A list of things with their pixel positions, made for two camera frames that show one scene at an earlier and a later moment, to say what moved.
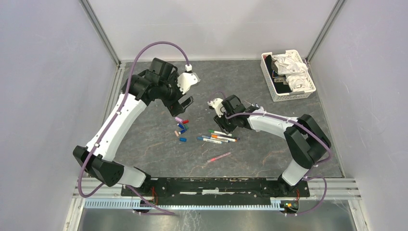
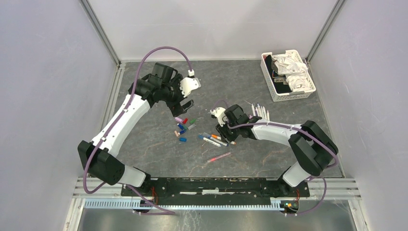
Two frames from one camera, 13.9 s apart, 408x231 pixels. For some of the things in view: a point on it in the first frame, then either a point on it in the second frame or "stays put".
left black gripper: (174, 106) stays put
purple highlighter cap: (178, 119) stays put
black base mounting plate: (287, 194) stays put
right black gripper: (220, 121) to (223, 130)
